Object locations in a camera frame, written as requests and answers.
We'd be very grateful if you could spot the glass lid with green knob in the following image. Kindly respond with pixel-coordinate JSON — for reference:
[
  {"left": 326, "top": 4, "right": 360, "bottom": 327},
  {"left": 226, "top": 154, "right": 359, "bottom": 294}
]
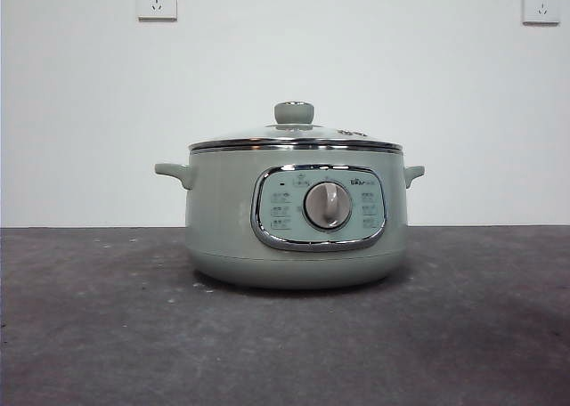
[{"left": 187, "top": 100, "right": 405, "bottom": 153}]

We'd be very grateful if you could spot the white wall power socket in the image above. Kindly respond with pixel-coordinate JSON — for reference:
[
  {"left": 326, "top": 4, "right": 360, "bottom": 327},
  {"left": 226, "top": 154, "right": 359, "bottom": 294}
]
[
  {"left": 136, "top": 0, "right": 179, "bottom": 23},
  {"left": 521, "top": 0, "right": 562, "bottom": 26}
]

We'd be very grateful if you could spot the sage green electric cooking pot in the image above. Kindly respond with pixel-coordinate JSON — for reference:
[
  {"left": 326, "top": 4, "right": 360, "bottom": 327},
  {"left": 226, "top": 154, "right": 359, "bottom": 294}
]
[{"left": 153, "top": 149, "right": 426, "bottom": 290}]

